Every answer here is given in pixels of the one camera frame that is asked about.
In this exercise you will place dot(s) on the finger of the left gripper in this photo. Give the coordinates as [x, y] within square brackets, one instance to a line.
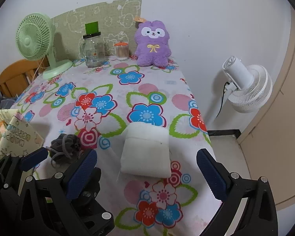
[29, 162]

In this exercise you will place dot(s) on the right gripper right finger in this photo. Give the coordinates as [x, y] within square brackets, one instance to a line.
[259, 216]

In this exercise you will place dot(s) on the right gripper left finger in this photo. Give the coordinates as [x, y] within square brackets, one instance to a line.
[65, 204]

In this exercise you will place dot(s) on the white foam cushion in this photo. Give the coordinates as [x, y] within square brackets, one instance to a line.
[146, 151]

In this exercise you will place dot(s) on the yellow cartoon storage box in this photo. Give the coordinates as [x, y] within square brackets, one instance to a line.
[17, 136]

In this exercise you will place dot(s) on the grey plaid pillow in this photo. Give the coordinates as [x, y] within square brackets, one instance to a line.
[6, 103]

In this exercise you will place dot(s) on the wooden bed headboard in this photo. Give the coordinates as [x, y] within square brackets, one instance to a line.
[19, 75]

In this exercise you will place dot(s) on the floral tablecloth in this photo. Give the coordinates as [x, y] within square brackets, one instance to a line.
[97, 105]

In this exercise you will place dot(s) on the green desk fan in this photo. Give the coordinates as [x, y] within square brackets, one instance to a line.
[35, 41]

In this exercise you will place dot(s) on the white standing fan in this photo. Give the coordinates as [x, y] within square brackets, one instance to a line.
[249, 86]

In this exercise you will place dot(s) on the glass mason jar mug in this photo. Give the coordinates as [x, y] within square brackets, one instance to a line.
[92, 50]

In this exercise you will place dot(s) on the green cup on jar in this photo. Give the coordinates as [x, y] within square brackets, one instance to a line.
[92, 28]

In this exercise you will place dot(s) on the cotton swab container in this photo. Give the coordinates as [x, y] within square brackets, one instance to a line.
[121, 50]

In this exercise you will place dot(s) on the purple plush bunny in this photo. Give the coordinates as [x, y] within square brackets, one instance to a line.
[152, 41]

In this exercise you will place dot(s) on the green patterned wall board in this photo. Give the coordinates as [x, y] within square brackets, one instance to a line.
[116, 23]

